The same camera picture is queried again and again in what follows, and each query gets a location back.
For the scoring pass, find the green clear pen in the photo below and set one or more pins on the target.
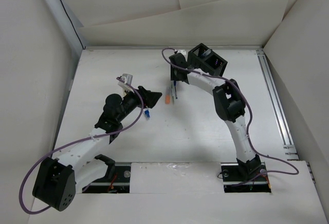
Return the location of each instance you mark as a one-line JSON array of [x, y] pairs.
[[171, 93]]

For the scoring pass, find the blue cap glue bottle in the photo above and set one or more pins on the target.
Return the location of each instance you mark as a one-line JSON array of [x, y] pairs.
[[147, 113]]

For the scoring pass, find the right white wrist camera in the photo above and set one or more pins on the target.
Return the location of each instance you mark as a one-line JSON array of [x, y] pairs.
[[182, 51]]

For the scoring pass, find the black two-compartment pen holder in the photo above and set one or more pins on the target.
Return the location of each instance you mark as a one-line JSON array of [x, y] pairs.
[[204, 58]]

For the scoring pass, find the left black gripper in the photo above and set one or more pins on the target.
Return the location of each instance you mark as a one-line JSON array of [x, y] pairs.
[[151, 97]]

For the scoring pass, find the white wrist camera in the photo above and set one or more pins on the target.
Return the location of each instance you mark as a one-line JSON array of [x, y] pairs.
[[182, 51], [125, 82]]

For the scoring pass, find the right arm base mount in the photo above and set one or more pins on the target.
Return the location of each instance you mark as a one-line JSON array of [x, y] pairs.
[[239, 175]]

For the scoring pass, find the orange cap highlighter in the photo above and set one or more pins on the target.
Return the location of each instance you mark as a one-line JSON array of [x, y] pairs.
[[167, 98]]

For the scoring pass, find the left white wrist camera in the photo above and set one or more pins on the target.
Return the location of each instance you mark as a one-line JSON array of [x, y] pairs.
[[125, 82]]

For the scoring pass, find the dark blue ballpoint pen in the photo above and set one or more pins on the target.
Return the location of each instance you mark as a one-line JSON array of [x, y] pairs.
[[175, 90]]

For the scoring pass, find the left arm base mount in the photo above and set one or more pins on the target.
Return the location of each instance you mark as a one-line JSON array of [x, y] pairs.
[[115, 180]]

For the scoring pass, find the right aluminium rail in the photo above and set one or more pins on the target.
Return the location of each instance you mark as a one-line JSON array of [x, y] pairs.
[[284, 131]]

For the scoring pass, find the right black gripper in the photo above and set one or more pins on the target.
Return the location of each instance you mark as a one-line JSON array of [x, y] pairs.
[[174, 77]]

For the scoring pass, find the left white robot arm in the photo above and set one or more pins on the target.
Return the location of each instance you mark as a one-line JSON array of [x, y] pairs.
[[59, 179]]

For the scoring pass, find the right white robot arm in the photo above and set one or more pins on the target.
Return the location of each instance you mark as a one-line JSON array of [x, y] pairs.
[[230, 107]]

